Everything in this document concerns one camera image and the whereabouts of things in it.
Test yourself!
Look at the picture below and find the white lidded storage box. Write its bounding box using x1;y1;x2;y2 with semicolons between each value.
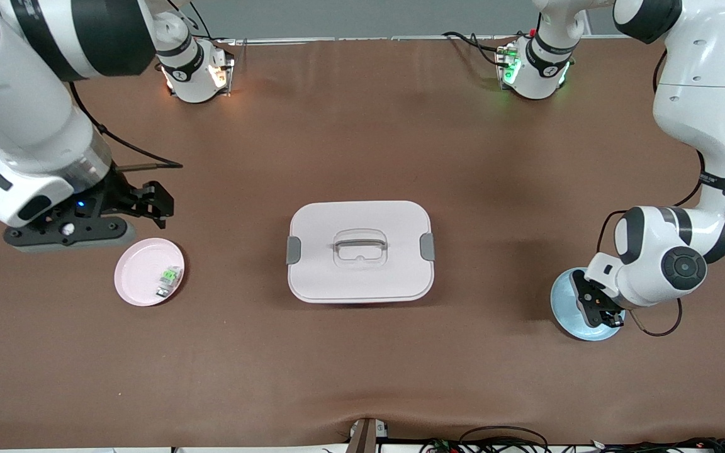
286;200;437;305

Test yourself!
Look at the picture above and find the pink round plate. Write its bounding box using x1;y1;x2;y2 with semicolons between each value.
114;238;186;307

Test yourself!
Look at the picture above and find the brown table mat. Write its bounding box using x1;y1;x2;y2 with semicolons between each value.
0;38;725;450

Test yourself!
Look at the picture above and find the light blue round plate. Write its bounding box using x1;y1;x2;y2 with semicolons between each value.
549;267;626;342

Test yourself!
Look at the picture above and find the green push-button switch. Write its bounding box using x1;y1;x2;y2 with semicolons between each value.
155;266;184;298

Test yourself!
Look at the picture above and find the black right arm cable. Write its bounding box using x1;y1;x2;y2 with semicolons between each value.
67;82;184;172

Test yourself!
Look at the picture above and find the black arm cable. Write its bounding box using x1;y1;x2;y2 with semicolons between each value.
67;82;184;172
595;49;725;338

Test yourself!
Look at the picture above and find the black right base cable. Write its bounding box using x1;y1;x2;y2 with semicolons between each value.
167;0;215;42

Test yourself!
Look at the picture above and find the black base cable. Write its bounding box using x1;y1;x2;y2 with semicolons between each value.
443;31;508;67
167;0;215;42

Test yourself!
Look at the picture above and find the brown camera mount bracket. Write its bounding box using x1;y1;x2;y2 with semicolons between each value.
346;417;390;453

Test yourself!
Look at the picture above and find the black left base cable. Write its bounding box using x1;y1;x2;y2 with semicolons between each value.
443;31;508;67

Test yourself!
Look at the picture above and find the black looped cable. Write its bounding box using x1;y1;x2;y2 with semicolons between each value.
457;426;549;453

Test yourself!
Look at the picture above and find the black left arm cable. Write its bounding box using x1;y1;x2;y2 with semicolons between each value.
595;49;725;338

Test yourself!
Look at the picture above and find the black cable bundle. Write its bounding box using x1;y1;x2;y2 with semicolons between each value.
589;437;725;453

